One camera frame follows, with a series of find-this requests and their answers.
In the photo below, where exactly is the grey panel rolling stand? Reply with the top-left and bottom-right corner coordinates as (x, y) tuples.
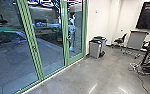
(125, 29), (150, 60)

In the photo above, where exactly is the green framed glass door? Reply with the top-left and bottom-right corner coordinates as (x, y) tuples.
(0, 0), (89, 94)

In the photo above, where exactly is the grey indoor trash bin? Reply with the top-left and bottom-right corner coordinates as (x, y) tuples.
(88, 39), (103, 60)

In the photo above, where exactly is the large black wall screen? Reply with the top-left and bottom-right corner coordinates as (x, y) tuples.
(135, 0), (150, 31)

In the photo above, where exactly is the brass door handle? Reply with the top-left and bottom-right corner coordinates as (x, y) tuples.
(66, 37), (72, 44)

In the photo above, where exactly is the white wall switch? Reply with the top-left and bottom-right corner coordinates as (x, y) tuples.
(94, 8), (99, 14)

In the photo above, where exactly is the black office chair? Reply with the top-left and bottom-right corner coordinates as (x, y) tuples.
(111, 32), (128, 52)

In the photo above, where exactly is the black floor cable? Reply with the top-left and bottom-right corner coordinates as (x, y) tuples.
(128, 61), (150, 94)

